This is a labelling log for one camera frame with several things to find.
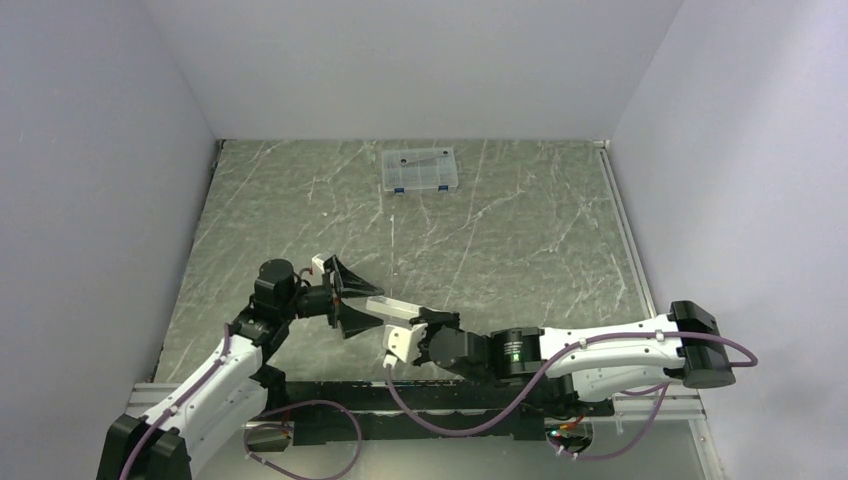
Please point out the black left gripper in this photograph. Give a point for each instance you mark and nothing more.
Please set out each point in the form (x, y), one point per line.
(346, 284)

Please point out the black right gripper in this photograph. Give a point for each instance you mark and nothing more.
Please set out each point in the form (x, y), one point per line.
(435, 320)

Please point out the white remote control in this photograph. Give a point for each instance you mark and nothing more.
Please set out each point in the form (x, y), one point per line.
(396, 311)

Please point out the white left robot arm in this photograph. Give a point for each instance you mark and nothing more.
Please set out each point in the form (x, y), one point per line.
(175, 438)

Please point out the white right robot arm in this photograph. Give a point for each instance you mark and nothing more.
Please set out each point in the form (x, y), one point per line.
(682, 346)

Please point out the clear plastic organizer box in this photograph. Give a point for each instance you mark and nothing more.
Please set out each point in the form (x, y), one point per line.
(421, 170)

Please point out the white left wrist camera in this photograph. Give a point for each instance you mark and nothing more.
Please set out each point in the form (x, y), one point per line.
(318, 264)

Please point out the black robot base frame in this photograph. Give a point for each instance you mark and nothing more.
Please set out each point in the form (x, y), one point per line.
(327, 411)

